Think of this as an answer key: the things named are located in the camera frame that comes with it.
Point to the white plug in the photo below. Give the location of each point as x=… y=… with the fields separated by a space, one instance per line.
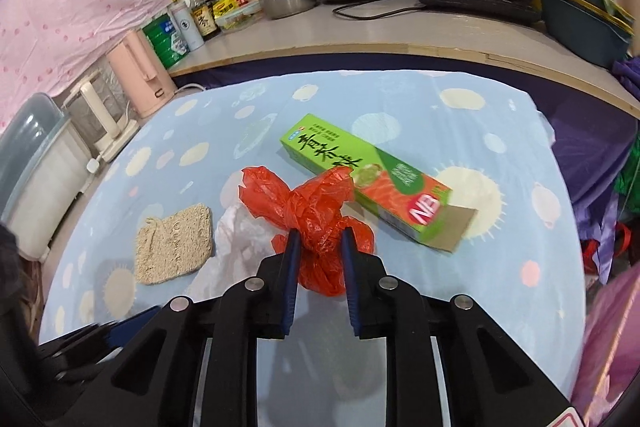
x=93 y=166

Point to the black induction cooktop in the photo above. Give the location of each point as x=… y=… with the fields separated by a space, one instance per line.
x=480 y=7

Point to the red plastic bag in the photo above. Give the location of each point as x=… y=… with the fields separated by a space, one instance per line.
x=310 y=207

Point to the blue dotted blanket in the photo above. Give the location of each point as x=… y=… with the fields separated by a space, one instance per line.
x=450 y=307

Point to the blue plastic basin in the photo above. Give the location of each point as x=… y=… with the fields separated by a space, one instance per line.
x=580 y=29

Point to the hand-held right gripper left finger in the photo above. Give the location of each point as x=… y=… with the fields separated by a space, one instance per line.
x=290 y=287

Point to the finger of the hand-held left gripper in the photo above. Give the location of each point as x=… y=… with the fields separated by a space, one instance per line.
x=130 y=326
x=85 y=369

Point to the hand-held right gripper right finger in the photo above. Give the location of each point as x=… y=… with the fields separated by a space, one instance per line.
x=352 y=287

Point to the white storage box with lid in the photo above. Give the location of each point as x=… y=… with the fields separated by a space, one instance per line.
x=40 y=177

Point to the beige loofah pad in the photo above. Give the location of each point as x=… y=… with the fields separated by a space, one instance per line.
x=175 y=242

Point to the white bottle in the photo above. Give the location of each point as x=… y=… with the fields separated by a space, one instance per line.
x=187 y=27

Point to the dark sauce bottle beige label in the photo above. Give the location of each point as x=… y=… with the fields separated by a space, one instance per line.
x=205 y=19

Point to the clear container yellow label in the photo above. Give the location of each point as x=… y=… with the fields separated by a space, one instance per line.
x=240 y=14

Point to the pink electric kettle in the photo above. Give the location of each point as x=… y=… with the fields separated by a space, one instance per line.
x=140 y=77

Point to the pink bin with purple liner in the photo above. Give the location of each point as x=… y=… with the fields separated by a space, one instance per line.
x=615 y=347

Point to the white crumpled plastic bag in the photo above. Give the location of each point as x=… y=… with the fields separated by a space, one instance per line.
x=230 y=252

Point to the purple towel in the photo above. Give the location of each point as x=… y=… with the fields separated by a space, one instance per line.
x=629 y=74

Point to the dark purple cloth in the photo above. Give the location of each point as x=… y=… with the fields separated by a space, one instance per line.
x=590 y=167

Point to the white glass kettle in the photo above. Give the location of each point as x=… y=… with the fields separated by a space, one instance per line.
x=100 y=112

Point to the green cardboard box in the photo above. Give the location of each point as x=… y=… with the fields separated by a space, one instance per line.
x=350 y=157

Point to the green bag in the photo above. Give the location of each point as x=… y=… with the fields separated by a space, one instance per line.
x=629 y=172

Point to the wooden shelf board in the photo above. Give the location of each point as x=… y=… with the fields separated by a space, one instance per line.
x=350 y=37

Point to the green tissue pack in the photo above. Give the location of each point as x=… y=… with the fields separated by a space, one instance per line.
x=165 y=42

